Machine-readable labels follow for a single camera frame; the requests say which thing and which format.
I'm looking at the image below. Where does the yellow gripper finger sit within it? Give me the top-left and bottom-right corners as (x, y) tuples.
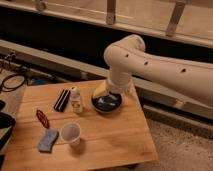
(92, 82), (108, 98)

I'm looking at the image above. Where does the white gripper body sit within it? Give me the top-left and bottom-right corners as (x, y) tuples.
(106, 68), (131, 94)

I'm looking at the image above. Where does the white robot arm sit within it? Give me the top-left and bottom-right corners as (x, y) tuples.
(92, 34), (213, 108)

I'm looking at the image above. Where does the dark ceramic bowl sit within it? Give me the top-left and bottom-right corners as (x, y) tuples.
(91, 92), (122, 113)

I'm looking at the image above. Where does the white plastic bottle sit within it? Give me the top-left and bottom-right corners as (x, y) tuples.
(70, 86), (83, 113)

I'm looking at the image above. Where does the wooden table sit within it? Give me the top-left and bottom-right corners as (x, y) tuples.
(1, 80), (157, 171)

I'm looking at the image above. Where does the blue object behind table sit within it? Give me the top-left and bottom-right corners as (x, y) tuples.
(31, 78), (49, 86)

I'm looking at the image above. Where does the blue sponge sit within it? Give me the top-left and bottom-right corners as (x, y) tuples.
(37, 129), (59, 153)

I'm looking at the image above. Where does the black object at left edge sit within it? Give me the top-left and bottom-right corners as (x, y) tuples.
(0, 100), (16, 168)

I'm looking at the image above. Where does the black cable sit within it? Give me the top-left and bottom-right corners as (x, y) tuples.
(0, 72), (30, 94)

